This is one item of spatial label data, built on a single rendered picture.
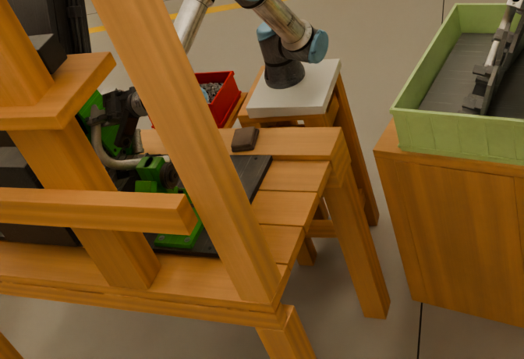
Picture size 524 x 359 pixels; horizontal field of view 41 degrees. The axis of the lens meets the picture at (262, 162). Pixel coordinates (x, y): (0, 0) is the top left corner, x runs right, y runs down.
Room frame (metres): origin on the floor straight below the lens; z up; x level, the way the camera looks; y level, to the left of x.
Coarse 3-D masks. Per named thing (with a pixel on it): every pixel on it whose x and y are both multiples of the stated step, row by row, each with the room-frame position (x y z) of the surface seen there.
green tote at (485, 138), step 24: (456, 24) 2.12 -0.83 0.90; (480, 24) 2.09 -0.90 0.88; (432, 48) 1.96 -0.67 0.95; (432, 72) 1.93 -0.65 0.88; (408, 96) 1.79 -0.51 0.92; (408, 120) 1.68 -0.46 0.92; (432, 120) 1.63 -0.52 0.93; (456, 120) 1.57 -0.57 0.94; (480, 120) 1.52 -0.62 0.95; (504, 120) 1.47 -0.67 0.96; (408, 144) 1.69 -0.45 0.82; (432, 144) 1.64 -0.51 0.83; (456, 144) 1.58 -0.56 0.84; (480, 144) 1.53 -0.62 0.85; (504, 144) 1.48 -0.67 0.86
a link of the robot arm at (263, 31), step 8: (264, 24) 2.23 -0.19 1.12; (264, 32) 2.18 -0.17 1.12; (272, 32) 2.16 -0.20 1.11; (264, 40) 2.18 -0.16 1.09; (272, 40) 2.16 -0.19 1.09; (280, 40) 2.14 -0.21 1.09; (264, 48) 2.19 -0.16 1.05; (272, 48) 2.16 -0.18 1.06; (280, 48) 2.13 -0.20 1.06; (264, 56) 2.20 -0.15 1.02; (272, 56) 2.17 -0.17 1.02; (280, 56) 2.15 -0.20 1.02
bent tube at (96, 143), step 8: (96, 128) 1.84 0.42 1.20; (96, 136) 1.83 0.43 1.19; (96, 144) 1.81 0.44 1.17; (96, 152) 1.80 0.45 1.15; (104, 152) 1.81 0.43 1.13; (104, 160) 1.79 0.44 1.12; (112, 160) 1.80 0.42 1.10; (120, 160) 1.81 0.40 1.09; (128, 160) 1.81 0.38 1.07; (136, 160) 1.82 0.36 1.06; (168, 160) 1.84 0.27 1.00; (112, 168) 1.79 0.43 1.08; (120, 168) 1.79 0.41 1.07; (128, 168) 1.80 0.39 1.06
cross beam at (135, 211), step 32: (0, 192) 1.59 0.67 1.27; (32, 192) 1.53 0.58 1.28; (64, 192) 1.48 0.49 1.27; (96, 192) 1.42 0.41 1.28; (128, 192) 1.37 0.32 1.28; (32, 224) 1.52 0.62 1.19; (64, 224) 1.45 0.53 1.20; (96, 224) 1.39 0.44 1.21; (128, 224) 1.34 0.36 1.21; (160, 224) 1.28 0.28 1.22; (192, 224) 1.26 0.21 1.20
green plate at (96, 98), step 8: (96, 96) 1.96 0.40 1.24; (88, 104) 1.93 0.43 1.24; (96, 104) 1.95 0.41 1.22; (80, 112) 1.89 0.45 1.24; (88, 112) 1.91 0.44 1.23; (88, 128) 1.90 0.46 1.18; (104, 128) 1.91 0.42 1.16; (112, 128) 1.92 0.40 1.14; (88, 136) 1.91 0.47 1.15; (104, 136) 1.89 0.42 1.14; (112, 136) 1.90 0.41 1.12; (104, 144) 1.87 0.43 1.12; (112, 144) 1.88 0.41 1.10; (112, 152) 1.87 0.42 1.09
